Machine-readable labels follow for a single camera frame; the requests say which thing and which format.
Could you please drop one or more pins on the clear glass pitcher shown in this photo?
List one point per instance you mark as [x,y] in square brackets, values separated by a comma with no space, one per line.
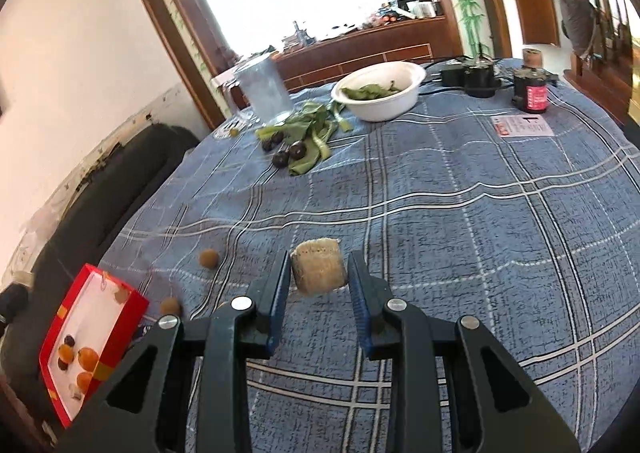
[262,87]

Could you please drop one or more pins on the blue plaid tablecloth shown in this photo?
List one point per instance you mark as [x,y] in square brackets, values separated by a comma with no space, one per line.
[537,237]

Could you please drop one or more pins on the green leafy vegetables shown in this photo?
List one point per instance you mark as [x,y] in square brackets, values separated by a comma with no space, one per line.
[315,124]

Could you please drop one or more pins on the dark plum middle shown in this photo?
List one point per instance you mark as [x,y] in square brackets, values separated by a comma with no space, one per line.
[280,159]

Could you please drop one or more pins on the dark plum right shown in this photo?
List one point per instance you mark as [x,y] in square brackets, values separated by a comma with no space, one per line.
[297,150]

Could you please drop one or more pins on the dark plum left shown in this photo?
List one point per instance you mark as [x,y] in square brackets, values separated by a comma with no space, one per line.
[273,140]

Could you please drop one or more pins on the white cake cube middle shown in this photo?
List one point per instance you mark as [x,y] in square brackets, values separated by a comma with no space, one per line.
[318,266]

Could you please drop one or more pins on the grey bag on post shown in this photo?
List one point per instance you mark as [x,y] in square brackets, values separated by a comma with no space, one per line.
[579,25]

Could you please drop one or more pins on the black red canister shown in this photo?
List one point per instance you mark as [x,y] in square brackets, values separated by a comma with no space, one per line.
[530,83]

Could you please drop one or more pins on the pink white card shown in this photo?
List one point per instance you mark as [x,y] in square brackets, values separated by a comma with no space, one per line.
[521,126]

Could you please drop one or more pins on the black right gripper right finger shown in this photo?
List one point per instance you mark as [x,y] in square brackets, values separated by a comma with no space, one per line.
[494,406]

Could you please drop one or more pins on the wooden cabinet counter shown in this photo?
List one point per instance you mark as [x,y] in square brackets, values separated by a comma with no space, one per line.
[417,41]

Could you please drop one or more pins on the white bowl with leaves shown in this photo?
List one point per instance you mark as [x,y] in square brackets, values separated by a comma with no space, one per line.
[380,92]

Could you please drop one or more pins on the small orange mandarin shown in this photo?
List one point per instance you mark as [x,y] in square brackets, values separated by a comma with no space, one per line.
[66,354]

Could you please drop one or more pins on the black sofa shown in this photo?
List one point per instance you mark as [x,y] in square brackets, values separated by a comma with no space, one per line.
[131,175]

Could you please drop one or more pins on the red white box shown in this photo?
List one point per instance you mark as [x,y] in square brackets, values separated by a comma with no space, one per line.
[89,334]

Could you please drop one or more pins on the white cake cube right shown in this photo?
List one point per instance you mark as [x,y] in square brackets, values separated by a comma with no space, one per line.
[75,392]

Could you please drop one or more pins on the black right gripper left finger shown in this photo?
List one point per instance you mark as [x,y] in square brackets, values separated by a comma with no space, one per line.
[144,405]

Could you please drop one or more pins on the large orange mandarin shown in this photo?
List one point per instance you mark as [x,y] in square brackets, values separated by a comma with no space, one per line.
[83,381]

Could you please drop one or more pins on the dark plum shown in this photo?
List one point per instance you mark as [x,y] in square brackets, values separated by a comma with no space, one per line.
[297,150]
[273,140]
[280,159]

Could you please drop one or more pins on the brown longan fruit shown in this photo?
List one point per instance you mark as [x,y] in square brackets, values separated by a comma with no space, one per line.
[208,259]

